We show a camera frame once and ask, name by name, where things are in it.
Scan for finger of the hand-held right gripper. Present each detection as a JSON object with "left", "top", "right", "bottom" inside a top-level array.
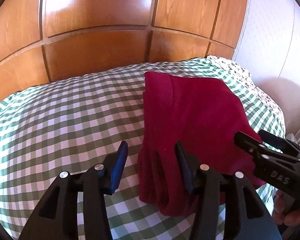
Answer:
[
  {"left": 234, "top": 131, "right": 270, "bottom": 165},
  {"left": 259, "top": 129, "right": 289, "bottom": 152}
]

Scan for floral bed sheet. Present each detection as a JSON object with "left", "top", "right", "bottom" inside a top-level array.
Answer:
[{"left": 206, "top": 55, "right": 287, "bottom": 135}]

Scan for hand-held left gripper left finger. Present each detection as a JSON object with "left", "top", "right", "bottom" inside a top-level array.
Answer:
[{"left": 19, "top": 140, "right": 129, "bottom": 240}]

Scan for green checked blanket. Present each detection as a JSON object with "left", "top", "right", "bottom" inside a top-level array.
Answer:
[{"left": 0, "top": 57, "right": 285, "bottom": 240}]

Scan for person's right hand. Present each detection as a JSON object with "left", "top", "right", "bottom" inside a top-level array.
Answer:
[{"left": 272, "top": 189, "right": 300, "bottom": 230}]

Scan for dark red knit garment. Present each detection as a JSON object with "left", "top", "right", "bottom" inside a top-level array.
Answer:
[{"left": 137, "top": 71, "right": 267, "bottom": 217}]

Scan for wooden panelled headboard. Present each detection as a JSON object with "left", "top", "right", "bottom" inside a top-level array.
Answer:
[{"left": 0, "top": 0, "right": 250, "bottom": 108}]

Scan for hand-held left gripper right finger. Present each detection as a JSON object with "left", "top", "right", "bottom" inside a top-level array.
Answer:
[{"left": 174, "top": 140, "right": 274, "bottom": 240}]

